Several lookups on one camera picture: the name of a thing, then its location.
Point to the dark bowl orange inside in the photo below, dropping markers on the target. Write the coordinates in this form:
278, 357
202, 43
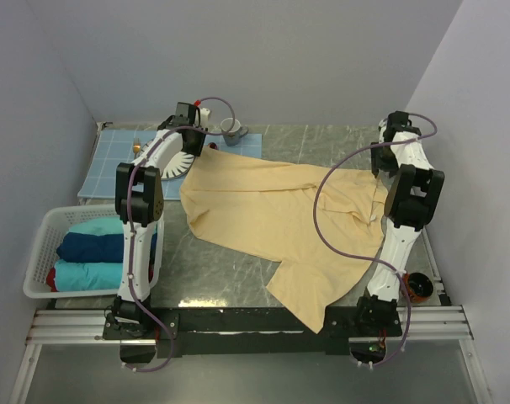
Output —
419, 287

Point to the aluminium frame rail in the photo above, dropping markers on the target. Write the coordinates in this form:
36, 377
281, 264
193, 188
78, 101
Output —
85, 327

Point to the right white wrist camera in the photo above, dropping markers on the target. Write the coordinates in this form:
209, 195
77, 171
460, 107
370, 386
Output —
381, 128

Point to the teal folded shirt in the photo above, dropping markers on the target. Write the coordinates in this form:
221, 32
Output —
101, 226

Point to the dark blue rolled shirt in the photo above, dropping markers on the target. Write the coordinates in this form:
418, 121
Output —
86, 248

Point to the grey mug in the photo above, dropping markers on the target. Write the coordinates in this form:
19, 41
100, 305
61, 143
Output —
232, 131

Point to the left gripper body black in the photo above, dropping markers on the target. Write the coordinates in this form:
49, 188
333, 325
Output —
195, 147

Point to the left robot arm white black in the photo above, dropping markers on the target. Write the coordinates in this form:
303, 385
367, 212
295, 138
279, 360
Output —
139, 204

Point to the gold fork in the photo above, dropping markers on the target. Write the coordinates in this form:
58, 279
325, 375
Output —
136, 148

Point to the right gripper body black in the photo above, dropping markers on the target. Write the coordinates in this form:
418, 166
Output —
383, 159

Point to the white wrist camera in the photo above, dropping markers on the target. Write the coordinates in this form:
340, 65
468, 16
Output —
381, 128
203, 117

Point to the cream yellow t shirt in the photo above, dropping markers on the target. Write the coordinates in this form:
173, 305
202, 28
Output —
320, 227

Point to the striped white plate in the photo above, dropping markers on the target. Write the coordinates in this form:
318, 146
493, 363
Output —
177, 166

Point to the white plastic basket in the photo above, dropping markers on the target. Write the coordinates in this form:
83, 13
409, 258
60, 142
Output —
53, 228

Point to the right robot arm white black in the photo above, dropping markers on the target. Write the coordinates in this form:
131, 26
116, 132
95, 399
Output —
409, 207

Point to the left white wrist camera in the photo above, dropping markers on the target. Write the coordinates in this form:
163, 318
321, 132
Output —
203, 117

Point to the blue checked placemat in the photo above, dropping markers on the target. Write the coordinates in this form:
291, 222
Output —
115, 147

